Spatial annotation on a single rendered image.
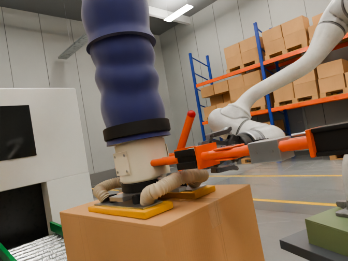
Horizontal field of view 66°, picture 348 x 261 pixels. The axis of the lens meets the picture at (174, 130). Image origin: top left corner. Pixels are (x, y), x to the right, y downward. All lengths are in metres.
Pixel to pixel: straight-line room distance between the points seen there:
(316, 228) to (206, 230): 0.59
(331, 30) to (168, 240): 0.88
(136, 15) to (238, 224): 0.72
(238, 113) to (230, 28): 10.13
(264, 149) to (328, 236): 0.70
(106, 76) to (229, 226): 0.58
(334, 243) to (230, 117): 0.60
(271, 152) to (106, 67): 0.56
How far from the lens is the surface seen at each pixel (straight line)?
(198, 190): 0.85
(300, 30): 8.37
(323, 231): 1.22
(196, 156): 0.68
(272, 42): 8.64
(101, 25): 0.92
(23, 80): 10.07
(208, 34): 11.69
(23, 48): 10.44
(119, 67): 0.87
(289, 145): 0.55
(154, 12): 11.08
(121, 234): 0.79
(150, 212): 0.73
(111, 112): 0.85
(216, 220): 0.79
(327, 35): 1.12
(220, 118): 1.02
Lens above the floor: 1.27
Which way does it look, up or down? 1 degrees up
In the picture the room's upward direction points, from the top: 9 degrees counter-clockwise
